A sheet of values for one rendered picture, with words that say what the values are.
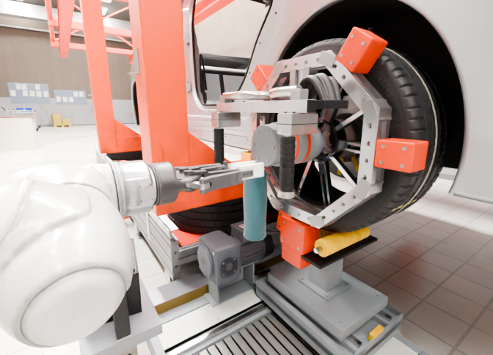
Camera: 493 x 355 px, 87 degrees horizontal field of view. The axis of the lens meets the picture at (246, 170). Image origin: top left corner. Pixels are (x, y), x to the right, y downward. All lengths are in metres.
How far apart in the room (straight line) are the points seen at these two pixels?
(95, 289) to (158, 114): 0.90
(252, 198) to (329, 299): 0.52
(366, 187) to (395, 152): 0.12
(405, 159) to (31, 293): 0.67
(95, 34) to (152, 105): 2.04
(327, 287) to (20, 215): 1.08
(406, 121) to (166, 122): 0.82
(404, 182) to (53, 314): 0.76
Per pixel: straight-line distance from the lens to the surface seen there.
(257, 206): 0.95
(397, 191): 0.82
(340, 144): 0.92
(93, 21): 3.11
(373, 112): 0.73
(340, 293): 1.24
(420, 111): 0.81
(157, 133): 1.10
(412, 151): 0.70
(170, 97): 1.11
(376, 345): 1.23
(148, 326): 0.77
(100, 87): 3.01
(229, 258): 1.15
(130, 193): 0.43
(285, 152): 0.62
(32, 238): 0.27
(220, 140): 0.89
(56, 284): 0.25
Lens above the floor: 0.96
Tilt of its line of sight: 13 degrees down
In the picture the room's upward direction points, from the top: straight up
